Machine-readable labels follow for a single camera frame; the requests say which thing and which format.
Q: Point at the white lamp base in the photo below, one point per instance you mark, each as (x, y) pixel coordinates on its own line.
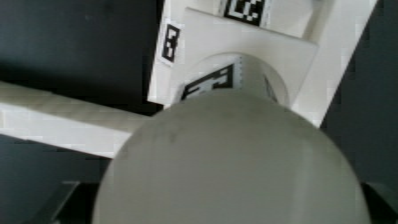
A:
(233, 45)

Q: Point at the white lamp bulb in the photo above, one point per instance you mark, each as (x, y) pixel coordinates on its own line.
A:
(229, 163)

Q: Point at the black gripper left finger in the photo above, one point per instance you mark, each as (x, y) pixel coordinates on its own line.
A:
(68, 207)

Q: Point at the white U-shaped frame wall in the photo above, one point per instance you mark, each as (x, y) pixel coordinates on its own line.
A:
(89, 128)

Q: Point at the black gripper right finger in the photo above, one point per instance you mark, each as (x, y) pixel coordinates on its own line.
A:
(382, 203)

